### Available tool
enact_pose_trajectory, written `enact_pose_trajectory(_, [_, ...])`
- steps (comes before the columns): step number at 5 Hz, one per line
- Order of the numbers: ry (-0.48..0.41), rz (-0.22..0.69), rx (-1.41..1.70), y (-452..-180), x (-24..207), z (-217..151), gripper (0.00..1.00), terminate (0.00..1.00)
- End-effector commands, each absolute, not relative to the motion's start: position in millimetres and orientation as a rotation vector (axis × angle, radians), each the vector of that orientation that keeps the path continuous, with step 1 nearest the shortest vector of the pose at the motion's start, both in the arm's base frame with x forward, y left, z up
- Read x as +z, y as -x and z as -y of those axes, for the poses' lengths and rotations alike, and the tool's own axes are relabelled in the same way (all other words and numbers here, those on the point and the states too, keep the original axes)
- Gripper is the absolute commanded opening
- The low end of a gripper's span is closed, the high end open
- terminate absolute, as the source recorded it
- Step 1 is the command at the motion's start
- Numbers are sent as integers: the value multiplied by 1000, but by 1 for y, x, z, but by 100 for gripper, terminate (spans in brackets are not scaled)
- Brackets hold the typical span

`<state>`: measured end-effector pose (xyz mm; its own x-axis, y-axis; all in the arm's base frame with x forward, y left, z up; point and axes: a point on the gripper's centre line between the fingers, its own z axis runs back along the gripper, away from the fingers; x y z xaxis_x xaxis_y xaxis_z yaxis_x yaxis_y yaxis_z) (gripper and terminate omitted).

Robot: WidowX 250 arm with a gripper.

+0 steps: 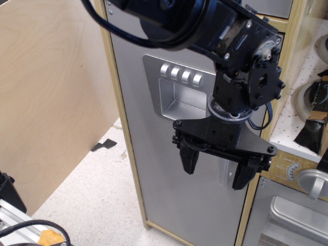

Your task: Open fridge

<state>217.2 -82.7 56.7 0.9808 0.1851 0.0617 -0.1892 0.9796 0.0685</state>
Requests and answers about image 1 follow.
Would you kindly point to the black box lower left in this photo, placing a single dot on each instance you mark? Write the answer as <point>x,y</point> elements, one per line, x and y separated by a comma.
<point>10,194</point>

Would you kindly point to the aluminium extrusion rail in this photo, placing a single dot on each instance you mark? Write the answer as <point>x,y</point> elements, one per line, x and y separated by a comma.
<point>11,216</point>

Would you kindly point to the orange tape patch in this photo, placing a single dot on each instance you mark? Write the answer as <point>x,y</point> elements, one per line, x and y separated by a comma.
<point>50,237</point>

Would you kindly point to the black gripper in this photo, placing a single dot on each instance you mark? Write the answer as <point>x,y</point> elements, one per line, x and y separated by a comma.
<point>234,142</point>

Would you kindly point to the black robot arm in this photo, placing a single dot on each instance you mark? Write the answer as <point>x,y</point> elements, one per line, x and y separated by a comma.
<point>245,51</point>

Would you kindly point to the light plywood board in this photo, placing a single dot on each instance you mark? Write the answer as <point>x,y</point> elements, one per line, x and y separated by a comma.
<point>57,97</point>

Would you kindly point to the wooden toy kitchen frame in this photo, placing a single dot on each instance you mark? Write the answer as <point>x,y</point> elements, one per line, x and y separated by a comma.
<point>296,23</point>

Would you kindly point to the silver fridge door handle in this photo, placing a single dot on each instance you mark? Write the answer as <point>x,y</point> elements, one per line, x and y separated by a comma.
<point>226,171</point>

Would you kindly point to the grey toy fridge door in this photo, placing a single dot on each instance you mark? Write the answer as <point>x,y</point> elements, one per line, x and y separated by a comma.
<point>194,209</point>

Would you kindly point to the black tape piece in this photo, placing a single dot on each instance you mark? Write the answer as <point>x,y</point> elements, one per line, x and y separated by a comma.
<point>106,144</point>

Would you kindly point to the white pegboard sink panel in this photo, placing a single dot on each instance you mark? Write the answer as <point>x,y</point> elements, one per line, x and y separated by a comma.
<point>305,89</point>

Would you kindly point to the silver ice dispenser panel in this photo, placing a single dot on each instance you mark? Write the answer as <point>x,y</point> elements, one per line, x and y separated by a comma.
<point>178,91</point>

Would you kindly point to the grey oven door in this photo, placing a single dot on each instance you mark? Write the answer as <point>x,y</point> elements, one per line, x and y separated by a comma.
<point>283,216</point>

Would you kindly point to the black torn tape scrap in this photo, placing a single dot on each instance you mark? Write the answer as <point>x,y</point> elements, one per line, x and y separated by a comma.
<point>311,135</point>

